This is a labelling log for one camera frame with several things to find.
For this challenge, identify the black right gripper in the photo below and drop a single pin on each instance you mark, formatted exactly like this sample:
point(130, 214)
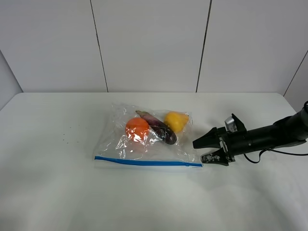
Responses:
point(229, 144)

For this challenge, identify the clear zip bag blue strip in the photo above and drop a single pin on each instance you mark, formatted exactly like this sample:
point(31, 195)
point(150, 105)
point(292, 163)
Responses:
point(114, 146)

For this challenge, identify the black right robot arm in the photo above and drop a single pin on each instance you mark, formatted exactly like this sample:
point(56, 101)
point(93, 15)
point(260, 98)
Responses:
point(287, 132)

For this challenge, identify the yellow bell pepper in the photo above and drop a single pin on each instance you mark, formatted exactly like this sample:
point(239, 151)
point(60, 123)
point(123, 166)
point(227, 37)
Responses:
point(176, 121)

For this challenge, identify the purple eggplant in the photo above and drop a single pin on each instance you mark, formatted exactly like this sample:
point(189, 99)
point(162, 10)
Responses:
point(162, 130)

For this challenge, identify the orange fruit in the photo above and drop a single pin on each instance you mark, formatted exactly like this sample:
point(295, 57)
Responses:
point(137, 130)

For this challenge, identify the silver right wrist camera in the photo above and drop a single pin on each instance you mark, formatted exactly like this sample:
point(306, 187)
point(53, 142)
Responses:
point(230, 124)

